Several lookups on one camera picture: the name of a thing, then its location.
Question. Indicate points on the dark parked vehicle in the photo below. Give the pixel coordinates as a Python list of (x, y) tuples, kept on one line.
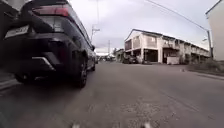
[(130, 60)]

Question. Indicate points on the grey asphalt road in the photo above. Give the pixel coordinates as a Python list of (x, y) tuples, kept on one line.
[(133, 96)]

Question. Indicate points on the beige two-storey building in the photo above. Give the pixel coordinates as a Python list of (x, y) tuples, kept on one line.
[(146, 41)]

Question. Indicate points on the black car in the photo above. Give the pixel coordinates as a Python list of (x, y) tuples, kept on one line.
[(50, 40)]

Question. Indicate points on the robot's own part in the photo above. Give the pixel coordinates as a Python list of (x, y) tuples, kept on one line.
[(76, 126), (147, 125)]

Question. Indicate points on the concrete kerb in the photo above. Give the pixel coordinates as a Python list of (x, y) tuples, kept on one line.
[(206, 75)]

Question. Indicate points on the bushes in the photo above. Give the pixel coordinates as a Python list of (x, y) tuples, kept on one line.
[(208, 65)]

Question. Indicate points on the grey concrete sidewalk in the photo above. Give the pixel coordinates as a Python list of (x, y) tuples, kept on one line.
[(5, 81)]

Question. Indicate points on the white building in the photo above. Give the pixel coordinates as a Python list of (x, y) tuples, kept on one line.
[(216, 33)]

